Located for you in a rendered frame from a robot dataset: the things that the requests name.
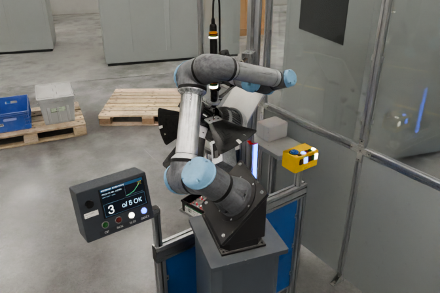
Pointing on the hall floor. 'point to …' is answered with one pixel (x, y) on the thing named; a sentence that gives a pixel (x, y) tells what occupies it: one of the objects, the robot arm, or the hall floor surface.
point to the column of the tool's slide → (255, 27)
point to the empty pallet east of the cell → (138, 105)
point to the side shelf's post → (272, 174)
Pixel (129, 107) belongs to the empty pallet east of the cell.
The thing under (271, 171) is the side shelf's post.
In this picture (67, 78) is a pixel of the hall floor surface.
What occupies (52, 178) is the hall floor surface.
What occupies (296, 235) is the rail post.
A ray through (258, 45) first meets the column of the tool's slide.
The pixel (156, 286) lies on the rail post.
